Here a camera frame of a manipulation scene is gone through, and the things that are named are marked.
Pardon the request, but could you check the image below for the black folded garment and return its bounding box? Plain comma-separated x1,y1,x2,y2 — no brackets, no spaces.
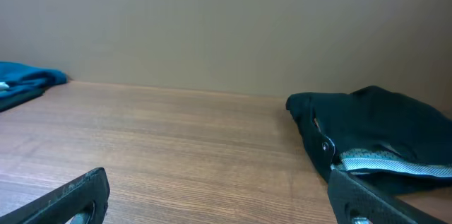
285,86,451,194

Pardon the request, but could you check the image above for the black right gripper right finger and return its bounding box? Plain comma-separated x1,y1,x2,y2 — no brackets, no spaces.
328,170,443,224

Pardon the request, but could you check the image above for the blue shirt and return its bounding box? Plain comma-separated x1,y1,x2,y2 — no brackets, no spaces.
1,61,68,99

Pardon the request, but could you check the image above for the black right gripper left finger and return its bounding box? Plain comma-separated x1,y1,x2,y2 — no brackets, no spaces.
1,167,110,224

